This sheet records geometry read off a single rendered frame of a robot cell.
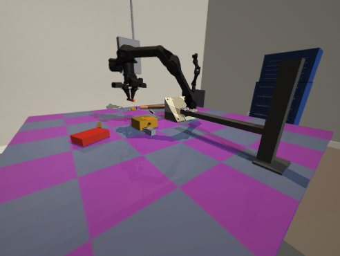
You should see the red rectangular block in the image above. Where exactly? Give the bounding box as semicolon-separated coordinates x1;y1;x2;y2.
70;127;110;146

